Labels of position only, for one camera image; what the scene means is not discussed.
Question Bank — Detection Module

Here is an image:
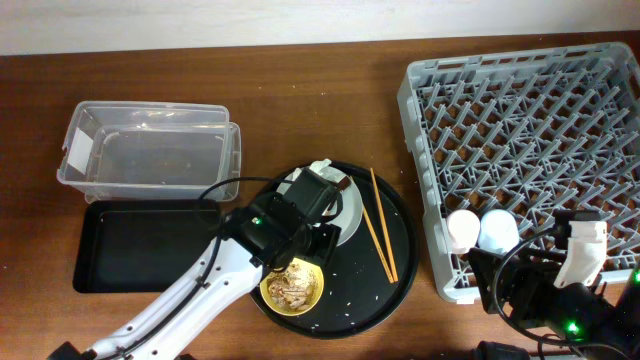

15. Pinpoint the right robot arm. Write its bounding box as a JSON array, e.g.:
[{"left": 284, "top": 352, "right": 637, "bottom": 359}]
[{"left": 467, "top": 248, "right": 639, "bottom": 359}]

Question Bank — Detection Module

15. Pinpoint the round black tray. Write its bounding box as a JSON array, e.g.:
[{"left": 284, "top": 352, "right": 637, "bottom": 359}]
[{"left": 251, "top": 162, "right": 419, "bottom": 339}]

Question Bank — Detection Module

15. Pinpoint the wooden chopstick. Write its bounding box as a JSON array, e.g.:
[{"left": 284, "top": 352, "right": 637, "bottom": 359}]
[
  {"left": 363, "top": 171, "right": 394, "bottom": 284},
  {"left": 369, "top": 167, "right": 398, "bottom": 283}
]

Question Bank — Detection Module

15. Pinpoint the yellow bowl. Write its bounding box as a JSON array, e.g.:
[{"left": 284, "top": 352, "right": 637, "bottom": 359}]
[{"left": 259, "top": 258, "right": 324, "bottom": 317}]

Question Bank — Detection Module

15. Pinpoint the clear plastic bin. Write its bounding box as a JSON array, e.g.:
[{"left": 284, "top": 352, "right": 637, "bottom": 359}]
[{"left": 56, "top": 101, "right": 242, "bottom": 202}]

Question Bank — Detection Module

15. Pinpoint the crumpled white napkin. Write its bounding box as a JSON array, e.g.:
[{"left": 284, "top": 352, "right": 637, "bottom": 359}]
[{"left": 291, "top": 159, "right": 332, "bottom": 181}]

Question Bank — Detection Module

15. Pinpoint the gold foil wrapper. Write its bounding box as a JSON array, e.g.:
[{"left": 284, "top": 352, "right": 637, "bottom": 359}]
[{"left": 330, "top": 176, "right": 351, "bottom": 193}]

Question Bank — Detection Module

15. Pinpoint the wooden chopstick right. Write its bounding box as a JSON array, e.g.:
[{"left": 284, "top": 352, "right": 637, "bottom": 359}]
[{"left": 369, "top": 167, "right": 398, "bottom": 283}]

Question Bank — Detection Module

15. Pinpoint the food scraps pile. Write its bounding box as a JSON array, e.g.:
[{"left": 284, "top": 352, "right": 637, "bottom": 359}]
[{"left": 266, "top": 263, "right": 317, "bottom": 312}]

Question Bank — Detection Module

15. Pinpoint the grey dishwasher rack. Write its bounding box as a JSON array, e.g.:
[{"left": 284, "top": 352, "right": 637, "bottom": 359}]
[{"left": 397, "top": 42, "right": 639, "bottom": 304}]

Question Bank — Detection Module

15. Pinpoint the blue cup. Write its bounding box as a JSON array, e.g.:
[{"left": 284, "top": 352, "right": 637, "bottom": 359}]
[{"left": 477, "top": 209, "right": 519, "bottom": 254}]

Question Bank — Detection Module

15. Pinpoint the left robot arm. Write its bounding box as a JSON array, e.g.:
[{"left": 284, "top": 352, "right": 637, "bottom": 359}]
[{"left": 50, "top": 188, "right": 343, "bottom": 360}]

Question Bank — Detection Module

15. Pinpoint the pink cup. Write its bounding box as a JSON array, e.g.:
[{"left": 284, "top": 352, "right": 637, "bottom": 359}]
[{"left": 446, "top": 209, "right": 480, "bottom": 254}]

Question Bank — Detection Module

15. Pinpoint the black rectangular tray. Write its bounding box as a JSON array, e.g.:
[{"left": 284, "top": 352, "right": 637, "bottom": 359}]
[{"left": 73, "top": 200, "right": 221, "bottom": 293}]

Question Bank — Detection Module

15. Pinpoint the wooden chopstick left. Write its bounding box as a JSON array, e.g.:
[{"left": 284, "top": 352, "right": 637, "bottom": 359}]
[{"left": 363, "top": 171, "right": 394, "bottom": 284}]

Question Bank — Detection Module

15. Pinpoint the grey plate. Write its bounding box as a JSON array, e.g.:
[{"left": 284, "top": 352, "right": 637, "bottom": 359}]
[{"left": 275, "top": 165, "right": 365, "bottom": 247}]

